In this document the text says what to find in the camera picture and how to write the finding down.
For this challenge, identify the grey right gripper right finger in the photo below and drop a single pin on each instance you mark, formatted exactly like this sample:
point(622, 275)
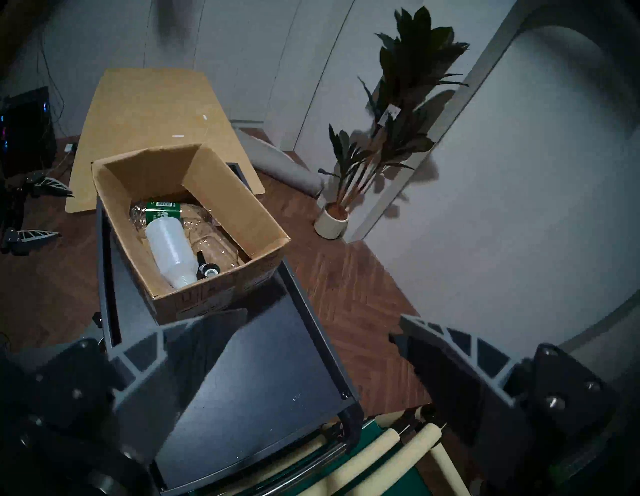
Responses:
point(465, 385)

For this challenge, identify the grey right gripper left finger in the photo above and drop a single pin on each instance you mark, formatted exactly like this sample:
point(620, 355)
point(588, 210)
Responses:
point(150, 380)

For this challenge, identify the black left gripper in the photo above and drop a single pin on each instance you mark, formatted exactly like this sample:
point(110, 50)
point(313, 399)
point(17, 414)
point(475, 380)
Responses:
point(12, 200)

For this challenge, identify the brown cardboard storage box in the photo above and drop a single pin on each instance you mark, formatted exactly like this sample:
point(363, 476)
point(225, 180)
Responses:
point(235, 200)

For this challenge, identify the black metal shelf cart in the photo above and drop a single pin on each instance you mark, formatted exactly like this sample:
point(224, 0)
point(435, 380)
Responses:
point(260, 380)

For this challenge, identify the black computer tower case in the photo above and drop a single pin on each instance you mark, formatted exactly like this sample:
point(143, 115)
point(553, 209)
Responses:
point(27, 135)

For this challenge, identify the clear bottle with green label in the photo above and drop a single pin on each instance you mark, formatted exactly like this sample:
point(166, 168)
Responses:
point(160, 206)

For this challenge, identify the small black capped bottle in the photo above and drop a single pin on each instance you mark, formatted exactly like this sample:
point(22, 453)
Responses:
point(207, 267)

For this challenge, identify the white plastic bottle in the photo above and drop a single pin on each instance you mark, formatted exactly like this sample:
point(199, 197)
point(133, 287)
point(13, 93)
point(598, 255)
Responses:
point(170, 250)

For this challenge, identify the clear crumpled plastic bottle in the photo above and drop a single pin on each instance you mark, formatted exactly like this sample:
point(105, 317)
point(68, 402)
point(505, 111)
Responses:
point(215, 245)

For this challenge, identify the light wooden table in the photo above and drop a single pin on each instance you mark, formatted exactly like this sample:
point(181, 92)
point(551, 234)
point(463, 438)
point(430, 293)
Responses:
point(150, 110)

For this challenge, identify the grey padded roll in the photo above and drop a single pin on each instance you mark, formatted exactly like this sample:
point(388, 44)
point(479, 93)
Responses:
point(285, 165)

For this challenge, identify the tall potted green plant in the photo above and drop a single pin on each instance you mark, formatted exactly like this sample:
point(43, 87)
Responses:
point(410, 65)

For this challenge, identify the green pipe frame cart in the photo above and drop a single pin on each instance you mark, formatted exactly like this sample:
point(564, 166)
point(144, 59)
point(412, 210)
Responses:
point(380, 450)

